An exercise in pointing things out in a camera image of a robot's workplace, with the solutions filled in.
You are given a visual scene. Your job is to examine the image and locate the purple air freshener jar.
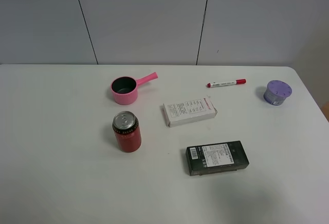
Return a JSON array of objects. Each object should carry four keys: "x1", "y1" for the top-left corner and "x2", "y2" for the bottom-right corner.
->
[{"x1": 263, "y1": 80, "x2": 293, "y2": 106}]

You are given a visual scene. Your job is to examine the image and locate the white cardboard box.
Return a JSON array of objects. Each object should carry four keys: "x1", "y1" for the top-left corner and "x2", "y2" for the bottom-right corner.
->
[{"x1": 162, "y1": 96, "x2": 217, "y2": 127}]

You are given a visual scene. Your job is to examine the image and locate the pink toy saucepan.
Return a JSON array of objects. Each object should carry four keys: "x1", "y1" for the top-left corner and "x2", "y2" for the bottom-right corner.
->
[{"x1": 111, "y1": 72, "x2": 158, "y2": 105}]

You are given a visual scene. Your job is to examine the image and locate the red soda can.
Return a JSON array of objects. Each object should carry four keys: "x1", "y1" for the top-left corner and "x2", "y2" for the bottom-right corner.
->
[{"x1": 112, "y1": 111, "x2": 141, "y2": 153}]

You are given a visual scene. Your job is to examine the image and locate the red whiteboard marker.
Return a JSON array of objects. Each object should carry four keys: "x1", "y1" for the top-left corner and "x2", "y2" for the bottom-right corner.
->
[{"x1": 206, "y1": 79, "x2": 246, "y2": 88}]

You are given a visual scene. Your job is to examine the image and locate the black battery pack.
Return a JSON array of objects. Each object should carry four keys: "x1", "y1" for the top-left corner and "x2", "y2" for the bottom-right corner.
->
[{"x1": 186, "y1": 141, "x2": 249, "y2": 176}]

